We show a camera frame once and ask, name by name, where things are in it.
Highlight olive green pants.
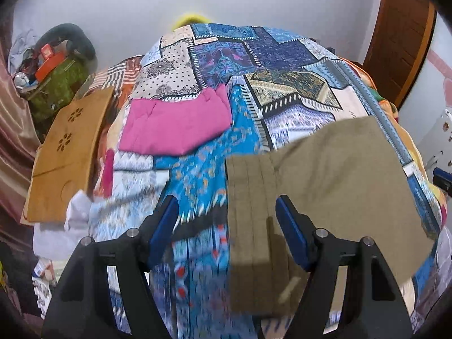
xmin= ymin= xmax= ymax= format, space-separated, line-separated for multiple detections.
xmin=226 ymin=116 xmax=434 ymax=316

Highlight blue patchwork bedsheet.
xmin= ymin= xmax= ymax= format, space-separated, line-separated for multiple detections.
xmin=90 ymin=23 xmax=446 ymax=338

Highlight white cloth pile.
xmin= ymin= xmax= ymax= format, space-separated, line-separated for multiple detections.
xmin=33 ymin=190 xmax=93 ymax=261

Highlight green fabric bag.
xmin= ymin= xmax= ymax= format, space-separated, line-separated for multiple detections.
xmin=25 ymin=57 xmax=88 ymax=123

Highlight brown wooden door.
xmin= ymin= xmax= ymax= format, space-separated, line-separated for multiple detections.
xmin=363 ymin=0 xmax=436 ymax=108

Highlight brown carved wooden board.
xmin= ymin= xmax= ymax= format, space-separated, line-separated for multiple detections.
xmin=25 ymin=87 xmax=113 ymax=223

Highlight striped pink curtain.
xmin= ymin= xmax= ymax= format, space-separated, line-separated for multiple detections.
xmin=0 ymin=41 xmax=42 ymax=240

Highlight white cabinet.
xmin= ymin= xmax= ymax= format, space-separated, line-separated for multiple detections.
xmin=418 ymin=107 xmax=452 ymax=181

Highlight orange floral blanket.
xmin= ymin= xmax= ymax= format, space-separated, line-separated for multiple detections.
xmin=340 ymin=56 xmax=450 ymax=227

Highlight dark grey neck pillow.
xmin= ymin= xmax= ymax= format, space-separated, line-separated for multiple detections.
xmin=34 ymin=23 xmax=96 ymax=60

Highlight yellow pillow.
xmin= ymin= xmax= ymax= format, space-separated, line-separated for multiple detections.
xmin=171 ymin=13 xmax=211 ymax=31

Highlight pink folded cloth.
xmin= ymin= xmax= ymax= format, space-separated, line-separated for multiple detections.
xmin=118 ymin=84 xmax=232 ymax=156

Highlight orange box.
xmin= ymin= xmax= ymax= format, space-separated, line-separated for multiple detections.
xmin=35 ymin=52 xmax=66 ymax=83

